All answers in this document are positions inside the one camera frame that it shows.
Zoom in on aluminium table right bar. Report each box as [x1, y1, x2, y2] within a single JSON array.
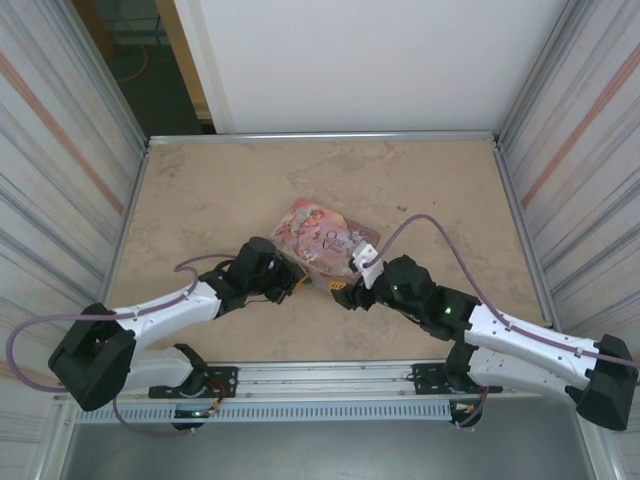
[[492, 138, 557, 329]]

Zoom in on aluminium table bar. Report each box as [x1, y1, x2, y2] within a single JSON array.
[[101, 142, 152, 314], [146, 130, 502, 147], [492, 138, 557, 329]]

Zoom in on aluminium table left bar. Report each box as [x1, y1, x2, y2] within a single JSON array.
[[101, 142, 152, 314]]

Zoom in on aluminium table back bar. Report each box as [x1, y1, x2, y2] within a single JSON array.
[[146, 130, 502, 147]]

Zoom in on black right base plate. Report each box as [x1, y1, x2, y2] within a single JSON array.
[[410, 362, 504, 397]]

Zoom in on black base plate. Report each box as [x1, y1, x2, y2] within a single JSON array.
[[149, 364, 239, 400], [410, 362, 504, 397]]

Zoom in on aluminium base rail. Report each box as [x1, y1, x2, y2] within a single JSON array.
[[149, 362, 501, 400]]

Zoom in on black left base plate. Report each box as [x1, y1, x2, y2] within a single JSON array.
[[149, 364, 239, 400]]

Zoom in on grey slotted cable duct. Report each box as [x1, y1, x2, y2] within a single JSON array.
[[107, 397, 464, 425]]

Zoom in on red base wires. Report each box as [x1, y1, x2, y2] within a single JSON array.
[[207, 378, 237, 410]]

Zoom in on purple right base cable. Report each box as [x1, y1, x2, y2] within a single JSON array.
[[457, 388, 490, 430]]

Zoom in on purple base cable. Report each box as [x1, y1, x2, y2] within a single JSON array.
[[457, 388, 490, 430], [112, 394, 182, 437]]

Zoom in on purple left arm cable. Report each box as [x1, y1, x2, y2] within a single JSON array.
[[8, 253, 236, 391]]

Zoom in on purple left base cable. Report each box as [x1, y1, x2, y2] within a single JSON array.
[[112, 394, 182, 437]]

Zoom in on wooden door frame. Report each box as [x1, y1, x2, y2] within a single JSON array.
[[153, 0, 215, 122]]

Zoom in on orange cable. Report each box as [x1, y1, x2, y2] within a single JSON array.
[[116, 43, 152, 85]]

